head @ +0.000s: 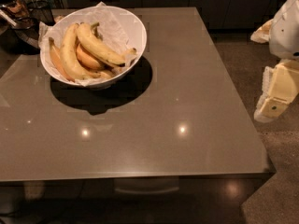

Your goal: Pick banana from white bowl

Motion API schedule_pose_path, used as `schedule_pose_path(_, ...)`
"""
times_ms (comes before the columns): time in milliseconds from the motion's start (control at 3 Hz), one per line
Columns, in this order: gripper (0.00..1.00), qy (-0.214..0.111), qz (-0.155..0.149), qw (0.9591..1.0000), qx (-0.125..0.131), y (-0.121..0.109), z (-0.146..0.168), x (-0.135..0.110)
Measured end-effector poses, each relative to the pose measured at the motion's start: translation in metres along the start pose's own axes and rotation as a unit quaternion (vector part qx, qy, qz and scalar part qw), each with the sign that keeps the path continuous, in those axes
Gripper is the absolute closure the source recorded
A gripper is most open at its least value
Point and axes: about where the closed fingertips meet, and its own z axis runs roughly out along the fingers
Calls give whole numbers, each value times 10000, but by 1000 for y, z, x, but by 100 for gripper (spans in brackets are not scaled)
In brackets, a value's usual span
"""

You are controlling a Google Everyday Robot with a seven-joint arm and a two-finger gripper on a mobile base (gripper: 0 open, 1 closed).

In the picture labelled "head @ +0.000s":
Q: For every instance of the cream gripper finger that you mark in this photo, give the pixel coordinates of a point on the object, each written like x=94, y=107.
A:
x=268, y=109
x=262, y=34

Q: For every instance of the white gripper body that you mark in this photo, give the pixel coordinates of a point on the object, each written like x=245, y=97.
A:
x=286, y=32

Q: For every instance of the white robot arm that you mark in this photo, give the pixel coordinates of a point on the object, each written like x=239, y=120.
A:
x=284, y=38

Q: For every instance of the white bowl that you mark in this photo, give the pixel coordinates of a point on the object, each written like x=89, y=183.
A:
x=137, y=31

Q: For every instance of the large left yellow banana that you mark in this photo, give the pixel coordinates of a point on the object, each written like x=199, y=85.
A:
x=70, y=61

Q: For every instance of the small outer yellow banana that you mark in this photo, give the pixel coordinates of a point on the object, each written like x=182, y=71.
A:
x=56, y=60

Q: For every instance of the dark clutter on counter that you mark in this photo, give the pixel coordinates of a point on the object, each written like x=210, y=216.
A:
x=19, y=23

